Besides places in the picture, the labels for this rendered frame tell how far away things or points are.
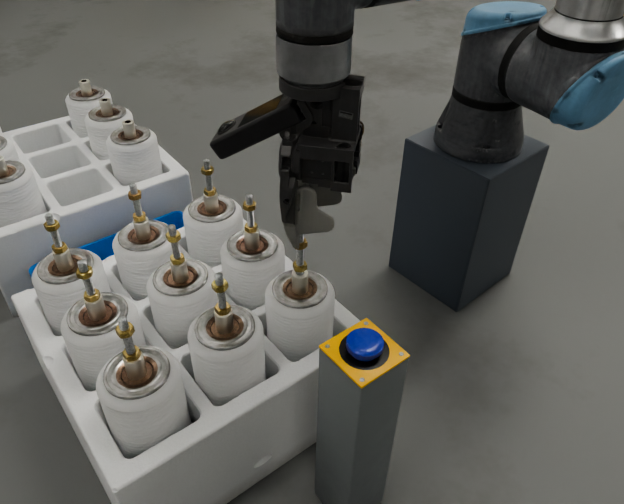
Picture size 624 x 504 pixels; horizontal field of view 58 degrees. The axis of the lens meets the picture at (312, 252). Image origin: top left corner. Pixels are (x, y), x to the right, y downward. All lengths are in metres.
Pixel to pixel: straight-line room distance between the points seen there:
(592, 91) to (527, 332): 0.48
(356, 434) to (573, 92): 0.52
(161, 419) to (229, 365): 0.10
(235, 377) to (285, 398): 0.08
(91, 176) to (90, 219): 0.14
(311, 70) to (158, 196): 0.66
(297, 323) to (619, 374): 0.61
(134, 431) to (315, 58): 0.46
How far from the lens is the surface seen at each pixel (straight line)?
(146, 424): 0.70
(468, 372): 1.04
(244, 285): 0.84
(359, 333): 0.61
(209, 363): 0.71
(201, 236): 0.91
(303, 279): 0.75
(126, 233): 0.90
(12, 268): 1.14
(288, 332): 0.77
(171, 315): 0.80
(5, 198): 1.11
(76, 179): 1.24
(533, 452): 0.98
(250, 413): 0.74
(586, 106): 0.86
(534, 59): 0.88
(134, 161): 1.15
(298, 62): 0.57
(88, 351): 0.77
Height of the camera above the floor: 0.78
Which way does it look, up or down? 39 degrees down
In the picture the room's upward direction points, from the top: 1 degrees clockwise
